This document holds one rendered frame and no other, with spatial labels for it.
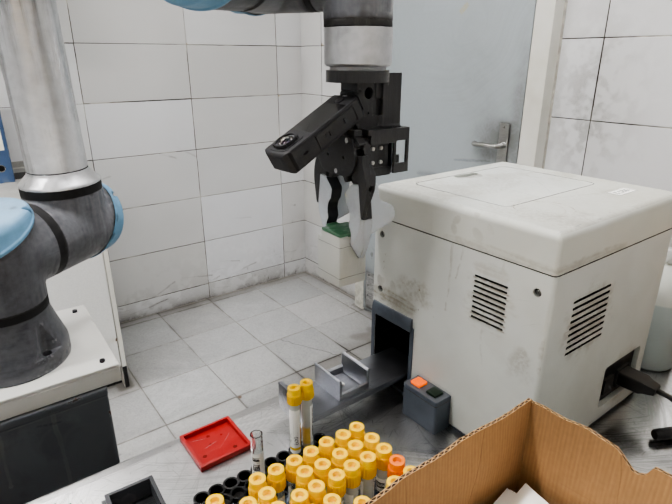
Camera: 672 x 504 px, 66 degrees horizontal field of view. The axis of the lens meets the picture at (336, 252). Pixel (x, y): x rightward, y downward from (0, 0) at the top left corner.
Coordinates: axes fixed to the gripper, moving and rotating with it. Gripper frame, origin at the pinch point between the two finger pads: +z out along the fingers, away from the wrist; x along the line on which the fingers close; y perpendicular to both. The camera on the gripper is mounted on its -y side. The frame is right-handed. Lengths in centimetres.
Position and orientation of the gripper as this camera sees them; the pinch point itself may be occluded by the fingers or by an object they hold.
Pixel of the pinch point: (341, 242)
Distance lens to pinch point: 63.9
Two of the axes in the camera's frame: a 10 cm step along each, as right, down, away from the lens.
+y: 8.1, -2.0, 5.5
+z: 0.0, 9.4, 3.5
